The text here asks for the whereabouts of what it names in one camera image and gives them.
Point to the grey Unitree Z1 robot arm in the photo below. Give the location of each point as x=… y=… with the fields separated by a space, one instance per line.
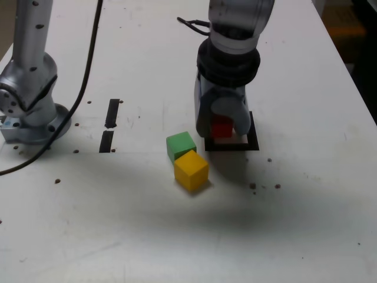
x=32 y=73

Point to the green cube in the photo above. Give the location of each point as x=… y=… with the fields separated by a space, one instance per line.
x=179 y=143

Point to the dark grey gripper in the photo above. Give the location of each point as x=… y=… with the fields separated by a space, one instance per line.
x=226 y=92

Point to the yellow cube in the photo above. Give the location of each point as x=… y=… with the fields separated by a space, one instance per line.
x=190 y=171

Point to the black tape strip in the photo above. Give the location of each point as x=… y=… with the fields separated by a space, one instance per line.
x=106 y=141

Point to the red cube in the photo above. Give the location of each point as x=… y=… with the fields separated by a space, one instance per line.
x=221 y=129

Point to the brown cardboard box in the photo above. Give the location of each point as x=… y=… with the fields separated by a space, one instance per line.
x=343 y=20

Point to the black tape square outline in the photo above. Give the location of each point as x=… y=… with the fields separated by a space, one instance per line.
x=229 y=146

